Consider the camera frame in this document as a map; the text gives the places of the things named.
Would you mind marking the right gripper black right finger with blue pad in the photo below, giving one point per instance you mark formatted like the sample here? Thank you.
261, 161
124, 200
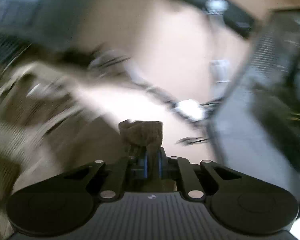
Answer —
162, 163

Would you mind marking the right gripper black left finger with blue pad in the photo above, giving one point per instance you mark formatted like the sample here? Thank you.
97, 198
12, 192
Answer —
138, 165

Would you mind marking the brown polka dot knit sweater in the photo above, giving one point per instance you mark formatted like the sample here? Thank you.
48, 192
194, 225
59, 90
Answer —
143, 135

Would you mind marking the black computer monitor right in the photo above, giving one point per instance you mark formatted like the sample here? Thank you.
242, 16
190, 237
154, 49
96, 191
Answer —
255, 129

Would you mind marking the white cable tie wrap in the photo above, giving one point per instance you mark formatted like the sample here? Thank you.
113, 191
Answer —
191, 109

